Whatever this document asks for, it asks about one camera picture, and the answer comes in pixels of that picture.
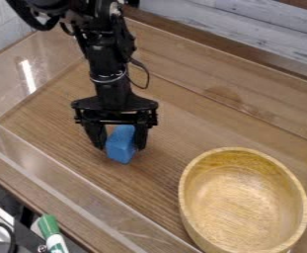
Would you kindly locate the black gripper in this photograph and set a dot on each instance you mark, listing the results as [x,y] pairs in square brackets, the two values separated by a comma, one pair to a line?
[114,106]

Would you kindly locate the blue rectangular block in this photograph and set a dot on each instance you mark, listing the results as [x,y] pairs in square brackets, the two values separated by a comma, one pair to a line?
[120,144]

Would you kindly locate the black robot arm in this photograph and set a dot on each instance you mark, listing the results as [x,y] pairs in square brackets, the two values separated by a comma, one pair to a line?
[96,23]

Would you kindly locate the brown wooden bowl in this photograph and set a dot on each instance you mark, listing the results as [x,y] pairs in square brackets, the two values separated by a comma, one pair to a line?
[241,202]

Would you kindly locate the green white marker pen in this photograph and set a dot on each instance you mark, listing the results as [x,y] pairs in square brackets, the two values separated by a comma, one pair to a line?
[49,231]

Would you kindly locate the clear acrylic tray wall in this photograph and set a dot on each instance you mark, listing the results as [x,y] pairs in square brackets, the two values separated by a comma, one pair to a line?
[90,216]

